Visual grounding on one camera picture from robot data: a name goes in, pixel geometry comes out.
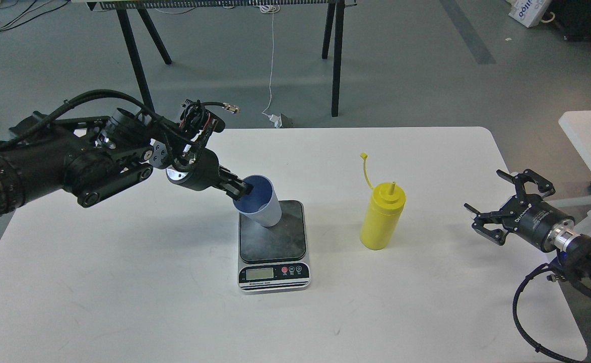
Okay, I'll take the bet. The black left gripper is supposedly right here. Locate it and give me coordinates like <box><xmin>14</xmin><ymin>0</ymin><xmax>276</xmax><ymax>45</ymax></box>
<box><xmin>166</xmin><ymin>149</ymin><xmax>254</xmax><ymax>201</ymax></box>

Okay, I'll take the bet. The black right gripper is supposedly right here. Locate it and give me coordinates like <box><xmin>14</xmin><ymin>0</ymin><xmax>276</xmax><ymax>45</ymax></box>
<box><xmin>464</xmin><ymin>168</ymin><xmax>575</xmax><ymax>253</ymax></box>

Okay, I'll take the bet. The blue ribbed plastic cup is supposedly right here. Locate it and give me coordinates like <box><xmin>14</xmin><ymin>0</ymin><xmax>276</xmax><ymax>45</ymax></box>
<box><xmin>233</xmin><ymin>174</ymin><xmax>282</xmax><ymax>227</ymax></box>

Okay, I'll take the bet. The yellow squeeze bottle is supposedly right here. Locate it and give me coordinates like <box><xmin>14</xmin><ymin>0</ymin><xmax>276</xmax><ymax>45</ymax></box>
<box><xmin>360</xmin><ymin>152</ymin><xmax>407</xmax><ymax>251</ymax></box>

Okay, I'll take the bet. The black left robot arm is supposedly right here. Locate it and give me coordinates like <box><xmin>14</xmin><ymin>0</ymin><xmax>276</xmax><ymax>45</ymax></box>
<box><xmin>0</xmin><ymin>89</ymin><xmax>253</xmax><ymax>217</ymax></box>

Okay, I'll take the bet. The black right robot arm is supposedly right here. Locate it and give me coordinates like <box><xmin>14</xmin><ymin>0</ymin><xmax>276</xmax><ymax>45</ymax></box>
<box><xmin>464</xmin><ymin>168</ymin><xmax>591</xmax><ymax>362</ymax></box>

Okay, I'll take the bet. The silver digital kitchen scale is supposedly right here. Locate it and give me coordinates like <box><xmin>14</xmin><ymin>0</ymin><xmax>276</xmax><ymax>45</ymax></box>
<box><xmin>237</xmin><ymin>200</ymin><xmax>311</xmax><ymax>294</ymax></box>

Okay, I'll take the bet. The white power adapter on floor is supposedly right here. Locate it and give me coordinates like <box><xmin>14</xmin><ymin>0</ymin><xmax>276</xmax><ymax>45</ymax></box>
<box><xmin>269</xmin><ymin>113</ymin><xmax>294</xmax><ymax>129</ymax></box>

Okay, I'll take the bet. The white cardboard box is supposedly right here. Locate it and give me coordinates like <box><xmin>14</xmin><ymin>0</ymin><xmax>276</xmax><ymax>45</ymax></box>
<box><xmin>508</xmin><ymin>0</ymin><xmax>552</xmax><ymax>28</ymax></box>

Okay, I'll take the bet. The black-legged background table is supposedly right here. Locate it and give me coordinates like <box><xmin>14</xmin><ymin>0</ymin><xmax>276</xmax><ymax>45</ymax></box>
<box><xmin>76</xmin><ymin>1</ymin><xmax>358</xmax><ymax>118</ymax></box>

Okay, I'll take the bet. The white hanging cable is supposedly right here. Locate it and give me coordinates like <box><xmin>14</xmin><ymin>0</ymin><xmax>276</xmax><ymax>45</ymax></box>
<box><xmin>259</xmin><ymin>4</ymin><xmax>282</xmax><ymax>119</ymax></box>

